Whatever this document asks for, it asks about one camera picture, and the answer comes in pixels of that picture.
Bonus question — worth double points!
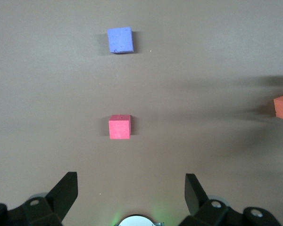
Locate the purple foam block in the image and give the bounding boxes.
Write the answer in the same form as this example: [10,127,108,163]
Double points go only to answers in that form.
[107,26,134,55]

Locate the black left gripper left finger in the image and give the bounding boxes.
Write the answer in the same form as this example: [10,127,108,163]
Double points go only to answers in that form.
[21,171,79,226]

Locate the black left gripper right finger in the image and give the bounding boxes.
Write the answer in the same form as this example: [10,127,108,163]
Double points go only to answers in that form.
[179,173,230,226]

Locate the red foam block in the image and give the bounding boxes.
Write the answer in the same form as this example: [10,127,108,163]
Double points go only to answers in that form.
[108,114,132,140]

